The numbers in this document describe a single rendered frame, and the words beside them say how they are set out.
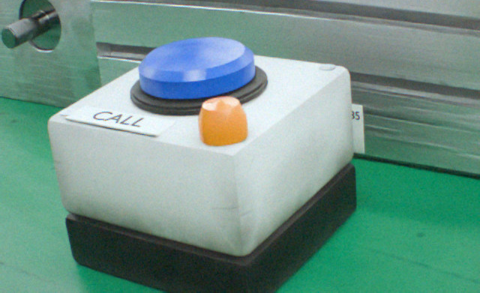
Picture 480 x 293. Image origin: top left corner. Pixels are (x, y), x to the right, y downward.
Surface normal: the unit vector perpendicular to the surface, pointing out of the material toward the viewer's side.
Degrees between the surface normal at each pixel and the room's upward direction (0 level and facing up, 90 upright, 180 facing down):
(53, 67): 90
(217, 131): 90
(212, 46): 3
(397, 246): 0
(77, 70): 90
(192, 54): 3
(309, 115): 90
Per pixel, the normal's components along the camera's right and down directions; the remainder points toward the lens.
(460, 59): -0.53, 0.39
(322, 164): 0.84, 0.15
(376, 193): -0.09, -0.91
